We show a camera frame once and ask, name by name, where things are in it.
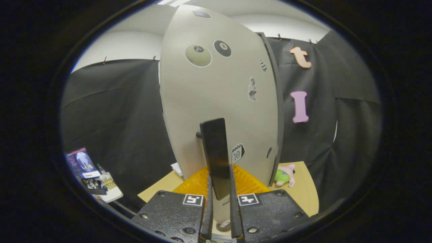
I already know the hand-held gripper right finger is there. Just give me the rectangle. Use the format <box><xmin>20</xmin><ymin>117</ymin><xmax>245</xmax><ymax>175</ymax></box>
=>
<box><xmin>229</xmin><ymin>164</ymin><xmax>312</xmax><ymax>243</ymax></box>

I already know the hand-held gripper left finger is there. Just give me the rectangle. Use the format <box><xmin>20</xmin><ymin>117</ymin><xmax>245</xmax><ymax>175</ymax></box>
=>
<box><xmin>131</xmin><ymin>167</ymin><xmax>214</xmax><ymax>243</ymax></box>

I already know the brown fuzzy shoe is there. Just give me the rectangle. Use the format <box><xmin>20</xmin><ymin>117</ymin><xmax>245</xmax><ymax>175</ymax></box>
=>
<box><xmin>216</xmin><ymin>219</ymin><xmax>232</xmax><ymax>233</ymax></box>

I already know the black door handle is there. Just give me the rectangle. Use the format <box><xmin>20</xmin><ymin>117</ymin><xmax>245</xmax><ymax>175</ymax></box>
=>
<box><xmin>196</xmin><ymin>118</ymin><xmax>232</xmax><ymax>201</ymax></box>

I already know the beige shoe cabinet door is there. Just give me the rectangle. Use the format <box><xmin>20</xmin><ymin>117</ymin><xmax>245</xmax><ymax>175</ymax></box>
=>
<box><xmin>159</xmin><ymin>4</ymin><xmax>280</xmax><ymax>233</ymax></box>

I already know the white printed box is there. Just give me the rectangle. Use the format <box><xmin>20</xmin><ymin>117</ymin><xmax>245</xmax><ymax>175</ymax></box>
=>
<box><xmin>170</xmin><ymin>162</ymin><xmax>184</xmax><ymax>178</ymax></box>

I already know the green and pink plush toy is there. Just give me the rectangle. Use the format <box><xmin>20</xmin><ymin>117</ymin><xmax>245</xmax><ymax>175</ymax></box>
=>
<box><xmin>274</xmin><ymin>164</ymin><xmax>297</xmax><ymax>188</ymax></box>

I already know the black backdrop cloth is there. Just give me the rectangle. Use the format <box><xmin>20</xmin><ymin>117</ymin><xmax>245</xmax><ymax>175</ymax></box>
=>
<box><xmin>61</xmin><ymin>32</ymin><xmax>383</xmax><ymax>216</ymax></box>

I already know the long ceiling light panel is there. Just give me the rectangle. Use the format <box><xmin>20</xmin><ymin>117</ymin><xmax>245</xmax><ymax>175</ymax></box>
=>
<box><xmin>157</xmin><ymin>0</ymin><xmax>193</xmax><ymax>7</ymax></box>

